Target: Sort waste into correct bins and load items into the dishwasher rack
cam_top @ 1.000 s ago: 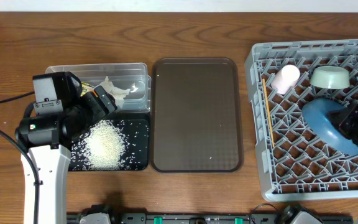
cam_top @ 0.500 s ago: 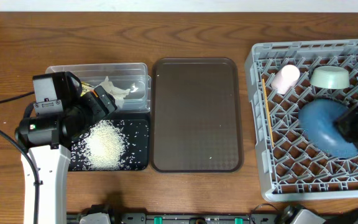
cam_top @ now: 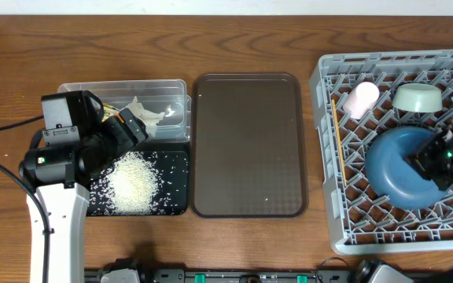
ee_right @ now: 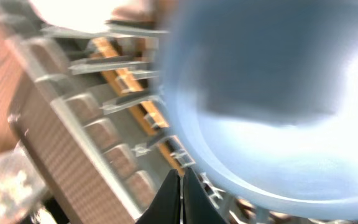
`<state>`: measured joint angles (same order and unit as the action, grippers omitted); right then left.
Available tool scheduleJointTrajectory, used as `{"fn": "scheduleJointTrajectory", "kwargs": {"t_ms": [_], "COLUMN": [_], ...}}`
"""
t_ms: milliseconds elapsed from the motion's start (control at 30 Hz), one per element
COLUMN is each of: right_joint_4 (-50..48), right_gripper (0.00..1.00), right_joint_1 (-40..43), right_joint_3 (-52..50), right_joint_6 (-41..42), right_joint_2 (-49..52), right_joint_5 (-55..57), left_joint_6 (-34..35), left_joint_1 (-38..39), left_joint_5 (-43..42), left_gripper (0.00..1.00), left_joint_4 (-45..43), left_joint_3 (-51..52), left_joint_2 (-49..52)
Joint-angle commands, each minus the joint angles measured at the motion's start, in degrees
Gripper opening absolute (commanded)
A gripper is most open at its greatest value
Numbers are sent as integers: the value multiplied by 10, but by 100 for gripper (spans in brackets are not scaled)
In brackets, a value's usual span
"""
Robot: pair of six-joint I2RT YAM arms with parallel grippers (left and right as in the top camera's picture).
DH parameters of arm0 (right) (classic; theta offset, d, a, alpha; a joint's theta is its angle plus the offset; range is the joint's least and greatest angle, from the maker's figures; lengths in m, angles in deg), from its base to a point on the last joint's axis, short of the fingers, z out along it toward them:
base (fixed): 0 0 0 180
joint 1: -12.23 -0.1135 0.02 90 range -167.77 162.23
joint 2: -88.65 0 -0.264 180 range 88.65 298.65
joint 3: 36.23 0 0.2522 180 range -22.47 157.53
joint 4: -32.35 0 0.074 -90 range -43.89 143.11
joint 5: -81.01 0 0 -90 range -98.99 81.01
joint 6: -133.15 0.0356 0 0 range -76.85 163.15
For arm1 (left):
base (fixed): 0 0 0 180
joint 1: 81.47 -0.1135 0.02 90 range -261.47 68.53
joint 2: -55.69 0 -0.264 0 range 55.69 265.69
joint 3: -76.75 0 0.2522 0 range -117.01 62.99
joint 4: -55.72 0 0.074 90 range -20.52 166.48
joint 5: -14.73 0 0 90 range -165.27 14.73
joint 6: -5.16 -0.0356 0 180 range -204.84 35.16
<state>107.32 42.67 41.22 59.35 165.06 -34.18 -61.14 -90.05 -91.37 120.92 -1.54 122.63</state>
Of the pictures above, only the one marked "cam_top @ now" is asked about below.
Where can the white rice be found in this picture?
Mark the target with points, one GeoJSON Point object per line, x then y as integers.
{"type": "Point", "coordinates": [132, 184]}

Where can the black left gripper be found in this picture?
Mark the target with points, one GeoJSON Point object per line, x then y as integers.
{"type": "Point", "coordinates": [122, 143]}

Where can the grey dishwasher rack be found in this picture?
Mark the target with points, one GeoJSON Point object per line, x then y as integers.
{"type": "Point", "coordinates": [359, 221]}

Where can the green yellow snack wrapper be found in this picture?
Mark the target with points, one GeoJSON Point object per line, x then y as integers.
{"type": "Point", "coordinates": [109, 111]}

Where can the mint green small bowl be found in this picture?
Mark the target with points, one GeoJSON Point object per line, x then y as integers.
{"type": "Point", "coordinates": [418, 97]}

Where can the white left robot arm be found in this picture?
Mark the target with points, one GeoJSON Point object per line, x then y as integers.
{"type": "Point", "coordinates": [59, 167]}

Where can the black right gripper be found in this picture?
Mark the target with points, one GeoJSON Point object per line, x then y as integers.
{"type": "Point", "coordinates": [419, 157]}

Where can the white napkin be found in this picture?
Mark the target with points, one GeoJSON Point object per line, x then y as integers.
{"type": "Point", "coordinates": [150, 119]}

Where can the brown serving tray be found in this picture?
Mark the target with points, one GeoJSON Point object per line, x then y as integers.
{"type": "Point", "coordinates": [248, 147]}

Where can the pink plastic cup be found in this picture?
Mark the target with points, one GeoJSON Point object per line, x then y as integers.
{"type": "Point", "coordinates": [361, 100]}

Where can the dark blue plate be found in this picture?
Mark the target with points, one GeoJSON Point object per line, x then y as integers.
{"type": "Point", "coordinates": [390, 175]}

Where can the black food waste tray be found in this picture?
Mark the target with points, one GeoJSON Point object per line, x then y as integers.
{"type": "Point", "coordinates": [175, 184]}

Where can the wooden chopstick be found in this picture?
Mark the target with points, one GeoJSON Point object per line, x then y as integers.
{"type": "Point", "coordinates": [339, 144]}

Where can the clear plastic waste bin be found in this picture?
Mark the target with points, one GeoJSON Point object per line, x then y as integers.
{"type": "Point", "coordinates": [160, 95]}

